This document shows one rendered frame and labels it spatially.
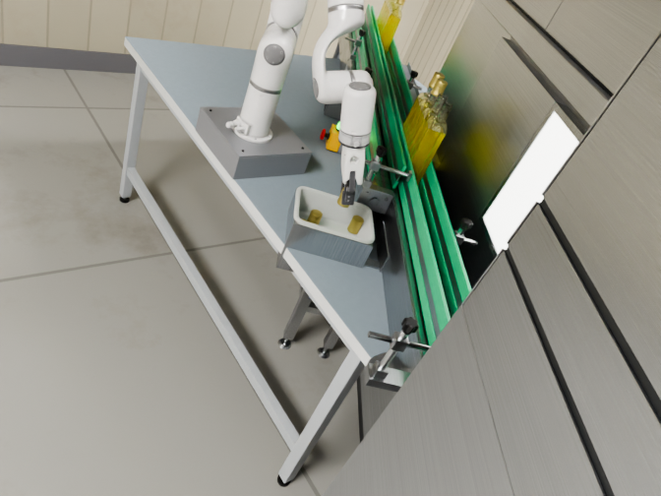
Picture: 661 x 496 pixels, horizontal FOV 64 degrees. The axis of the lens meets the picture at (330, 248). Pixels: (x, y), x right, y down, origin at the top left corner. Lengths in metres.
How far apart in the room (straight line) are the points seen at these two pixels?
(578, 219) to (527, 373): 0.14
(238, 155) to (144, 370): 0.85
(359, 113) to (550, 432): 0.88
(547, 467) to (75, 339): 1.76
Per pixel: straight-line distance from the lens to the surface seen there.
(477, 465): 0.55
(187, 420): 1.88
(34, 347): 2.02
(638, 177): 0.46
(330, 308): 1.28
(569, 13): 1.51
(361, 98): 1.19
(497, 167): 1.43
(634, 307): 0.43
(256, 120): 1.59
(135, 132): 2.40
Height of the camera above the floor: 1.59
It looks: 36 degrees down
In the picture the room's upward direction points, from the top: 25 degrees clockwise
